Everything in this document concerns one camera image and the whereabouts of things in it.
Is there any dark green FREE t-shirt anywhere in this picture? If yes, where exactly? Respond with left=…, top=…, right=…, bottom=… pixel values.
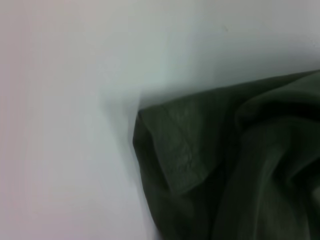
left=131, top=69, right=320, bottom=240

